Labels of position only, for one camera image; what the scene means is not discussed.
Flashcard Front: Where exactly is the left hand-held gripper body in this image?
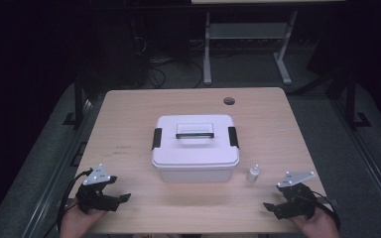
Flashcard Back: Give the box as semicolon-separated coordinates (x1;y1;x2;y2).
75;163;120;214

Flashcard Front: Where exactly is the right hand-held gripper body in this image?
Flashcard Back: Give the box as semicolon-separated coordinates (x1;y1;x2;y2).
272;171;318;220

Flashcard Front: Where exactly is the white plastic storage box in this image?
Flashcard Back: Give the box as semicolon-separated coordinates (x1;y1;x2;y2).
154;162;238;184

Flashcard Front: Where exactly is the person's left hand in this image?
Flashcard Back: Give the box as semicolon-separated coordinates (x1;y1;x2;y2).
59;200;108;238

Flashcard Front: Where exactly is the person's right hand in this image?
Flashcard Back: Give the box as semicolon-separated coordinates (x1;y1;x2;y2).
291;204;341;238

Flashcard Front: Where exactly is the small white dropper bottle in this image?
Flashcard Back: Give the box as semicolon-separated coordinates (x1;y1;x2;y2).
246;164;261;183

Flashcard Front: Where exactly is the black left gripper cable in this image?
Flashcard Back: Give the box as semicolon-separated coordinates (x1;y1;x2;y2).
57;168;94;233

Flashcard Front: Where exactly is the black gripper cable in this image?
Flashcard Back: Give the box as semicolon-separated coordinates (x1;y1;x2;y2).
57;168;94;233
311;189;341;230

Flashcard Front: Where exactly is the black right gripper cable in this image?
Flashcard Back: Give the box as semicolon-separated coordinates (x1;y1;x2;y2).
311;189;341;230

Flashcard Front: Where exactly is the aluminium frame rail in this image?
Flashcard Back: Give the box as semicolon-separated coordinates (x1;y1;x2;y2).
21;98;97;238
329;97;381;230

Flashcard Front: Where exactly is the black metal stand post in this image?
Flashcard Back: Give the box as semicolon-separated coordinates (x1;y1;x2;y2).
62;76;87;129
342;70;372;129

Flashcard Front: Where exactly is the tangle of black floor cables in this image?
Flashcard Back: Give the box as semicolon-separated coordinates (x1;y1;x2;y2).
132;34;204;89

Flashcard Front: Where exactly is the grey metal table frame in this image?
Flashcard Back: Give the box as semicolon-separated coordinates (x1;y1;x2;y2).
202;11;300;86

